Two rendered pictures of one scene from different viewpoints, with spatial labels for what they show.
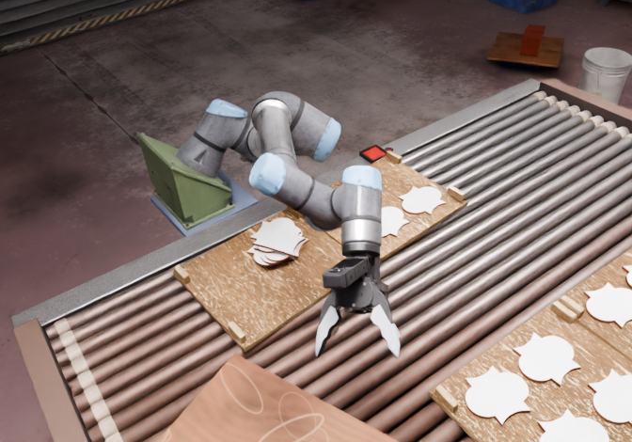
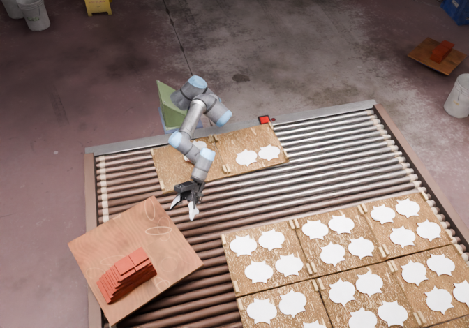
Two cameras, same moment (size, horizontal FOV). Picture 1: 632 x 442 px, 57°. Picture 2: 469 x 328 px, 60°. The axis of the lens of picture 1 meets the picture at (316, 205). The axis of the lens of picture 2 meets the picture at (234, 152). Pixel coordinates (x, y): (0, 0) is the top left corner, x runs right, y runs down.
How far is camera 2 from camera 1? 1.09 m
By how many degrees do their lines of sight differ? 16
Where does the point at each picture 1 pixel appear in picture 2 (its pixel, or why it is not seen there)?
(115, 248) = (151, 110)
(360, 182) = (203, 155)
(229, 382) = (146, 205)
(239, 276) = (174, 161)
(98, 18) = not seen: outside the picture
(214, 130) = (188, 91)
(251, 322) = (170, 183)
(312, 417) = (168, 228)
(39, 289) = (111, 120)
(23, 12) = not seen: outside the picture
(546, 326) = (281, 227)
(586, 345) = (291, 241)
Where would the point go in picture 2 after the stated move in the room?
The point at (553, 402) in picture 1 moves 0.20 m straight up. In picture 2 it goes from (262, 256) to (265, 239)
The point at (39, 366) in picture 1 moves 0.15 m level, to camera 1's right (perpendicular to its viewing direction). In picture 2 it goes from (88, 173) to (110, 179)
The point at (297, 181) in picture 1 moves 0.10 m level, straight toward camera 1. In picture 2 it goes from (184, 146) to (177, 161)
